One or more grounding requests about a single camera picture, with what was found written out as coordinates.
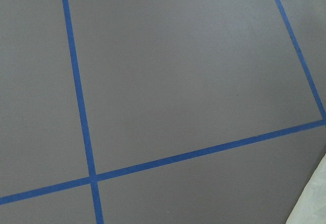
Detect beige long-sleeve printed shirt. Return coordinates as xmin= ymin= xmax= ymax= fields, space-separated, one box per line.
xmin=286 ymin=157 xmax=325 ymax=224

